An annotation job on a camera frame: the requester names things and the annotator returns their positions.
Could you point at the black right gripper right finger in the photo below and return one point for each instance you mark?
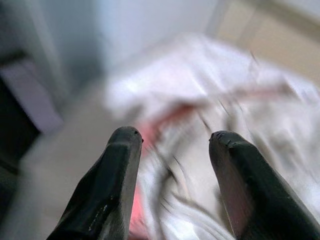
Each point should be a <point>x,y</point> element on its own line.
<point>252,185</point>

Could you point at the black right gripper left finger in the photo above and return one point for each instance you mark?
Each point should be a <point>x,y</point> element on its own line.
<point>110,185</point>

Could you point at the white cloth with pink print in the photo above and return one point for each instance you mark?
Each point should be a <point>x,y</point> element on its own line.
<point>225,105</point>

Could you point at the dark cabinet with grey panel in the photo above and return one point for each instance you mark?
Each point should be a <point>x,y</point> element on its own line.
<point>17,105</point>

